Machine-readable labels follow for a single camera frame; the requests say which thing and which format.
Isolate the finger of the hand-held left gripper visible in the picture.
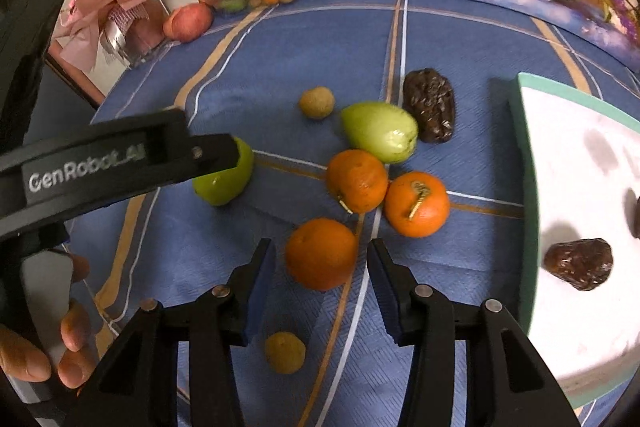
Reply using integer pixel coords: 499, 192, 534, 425
186, 134, 241, 182

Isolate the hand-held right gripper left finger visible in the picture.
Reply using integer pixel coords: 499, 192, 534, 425
65, 238, 277, 427

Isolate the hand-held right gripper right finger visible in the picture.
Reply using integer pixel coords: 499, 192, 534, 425
366, 238, 583, 427

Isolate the green apple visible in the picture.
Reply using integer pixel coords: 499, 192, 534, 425
192, 138, 255, 206

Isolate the small brown longan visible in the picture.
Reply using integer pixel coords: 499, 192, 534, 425
299, 87, 335, 122
264, 331, 307, 375

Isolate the orange tangerine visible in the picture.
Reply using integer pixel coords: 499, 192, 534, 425
384, 172, 450, 238
285, 218, 360, 292
326, 149, 389, 214

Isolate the white tray with green rim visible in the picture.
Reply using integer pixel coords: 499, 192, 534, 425
509, 72, 640, 409

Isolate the person's left hand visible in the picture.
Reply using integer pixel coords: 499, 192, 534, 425
0, 254, 98, 390

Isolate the red peach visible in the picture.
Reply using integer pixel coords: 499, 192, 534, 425
162, 3, 215, 44

